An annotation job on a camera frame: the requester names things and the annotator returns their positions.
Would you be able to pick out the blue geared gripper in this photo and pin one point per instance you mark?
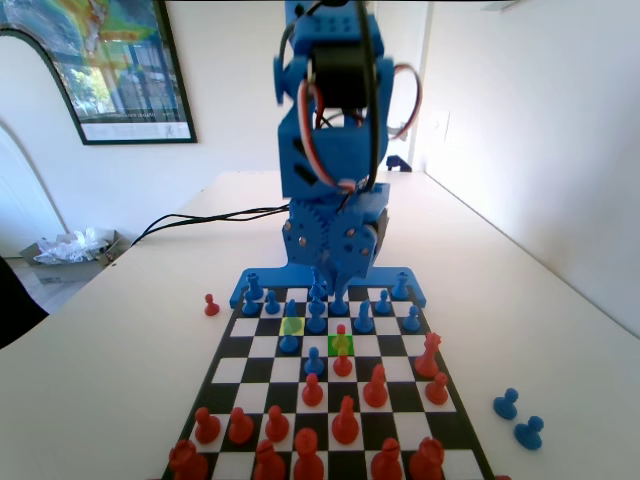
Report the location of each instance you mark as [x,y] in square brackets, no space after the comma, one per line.
[327,239]

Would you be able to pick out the red pawn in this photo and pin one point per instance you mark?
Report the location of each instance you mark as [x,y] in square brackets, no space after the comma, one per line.
[276,427]
[240,430]
[342,367]
[206,429]
[211,307]
[437,394]
[341,331]
[312,395]

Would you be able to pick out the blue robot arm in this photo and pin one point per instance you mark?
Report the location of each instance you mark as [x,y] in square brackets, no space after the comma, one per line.
[340,150]

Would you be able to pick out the blue queen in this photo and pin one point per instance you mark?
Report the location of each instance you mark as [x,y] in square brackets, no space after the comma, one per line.
[338,306]

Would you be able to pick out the blue king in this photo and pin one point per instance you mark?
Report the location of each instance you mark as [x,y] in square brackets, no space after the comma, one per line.
[316,279]

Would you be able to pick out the blue bishop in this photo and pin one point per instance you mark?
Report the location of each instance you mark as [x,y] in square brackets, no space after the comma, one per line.
[316,295]

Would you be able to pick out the blue pawn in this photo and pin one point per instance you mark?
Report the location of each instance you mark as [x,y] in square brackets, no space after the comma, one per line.
[506,406]
[529,435]
[411,322]
[382,305]
[315,324]
[249,310]
[271,306]
[289,345]
[313,365]

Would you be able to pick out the blue rook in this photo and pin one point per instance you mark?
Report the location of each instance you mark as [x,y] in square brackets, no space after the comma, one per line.
[400,289]
[254,289]

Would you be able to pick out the black and white chessboard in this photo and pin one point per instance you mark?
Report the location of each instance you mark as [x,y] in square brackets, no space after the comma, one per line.
[390,345]

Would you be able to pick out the red knight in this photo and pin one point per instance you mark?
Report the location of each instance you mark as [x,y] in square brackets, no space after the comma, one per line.
[345,427]
[375,392]

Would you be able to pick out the red king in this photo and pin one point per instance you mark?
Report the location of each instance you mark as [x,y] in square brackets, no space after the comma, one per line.
[307,460]

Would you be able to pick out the red bishop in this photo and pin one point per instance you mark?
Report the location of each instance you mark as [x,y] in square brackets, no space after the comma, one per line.
[387,465]
[270,465]

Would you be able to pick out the white door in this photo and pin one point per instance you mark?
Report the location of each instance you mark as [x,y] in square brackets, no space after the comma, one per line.
[405,30]

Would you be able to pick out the crumpled white plastic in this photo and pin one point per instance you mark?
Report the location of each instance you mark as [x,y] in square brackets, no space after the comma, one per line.
[65,247]

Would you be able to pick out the cardboard box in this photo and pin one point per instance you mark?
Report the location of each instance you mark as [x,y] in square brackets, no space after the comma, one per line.
[60,274]

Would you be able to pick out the black framed poster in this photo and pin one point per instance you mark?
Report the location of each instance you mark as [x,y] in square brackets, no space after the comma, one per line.
[125,75]

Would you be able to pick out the dark clothed person body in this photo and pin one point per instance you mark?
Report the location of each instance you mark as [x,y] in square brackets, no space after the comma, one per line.
[15,305]

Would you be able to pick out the blue base plate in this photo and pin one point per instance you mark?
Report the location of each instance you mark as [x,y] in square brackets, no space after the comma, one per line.
[385,276]

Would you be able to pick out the blue gripper camera box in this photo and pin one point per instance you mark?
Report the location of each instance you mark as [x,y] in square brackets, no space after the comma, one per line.
[372,197]

